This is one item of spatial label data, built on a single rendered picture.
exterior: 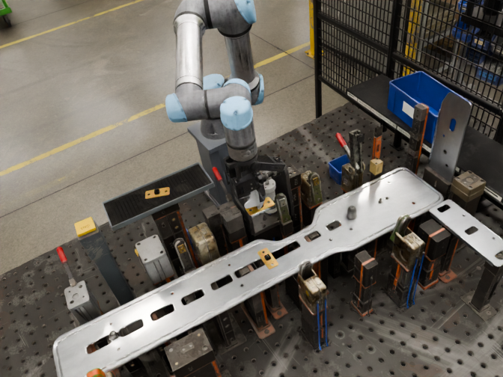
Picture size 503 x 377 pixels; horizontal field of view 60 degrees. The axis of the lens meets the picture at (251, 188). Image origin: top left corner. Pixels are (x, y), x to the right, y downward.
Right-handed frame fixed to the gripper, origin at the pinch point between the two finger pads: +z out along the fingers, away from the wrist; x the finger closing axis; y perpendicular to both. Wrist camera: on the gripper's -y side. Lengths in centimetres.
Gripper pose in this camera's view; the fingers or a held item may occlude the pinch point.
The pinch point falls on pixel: (258, 202)
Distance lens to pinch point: 128.6
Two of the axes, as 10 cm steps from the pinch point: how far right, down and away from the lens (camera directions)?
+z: 1.2, 7.0, 7.0
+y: -8.8, 4.0, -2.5
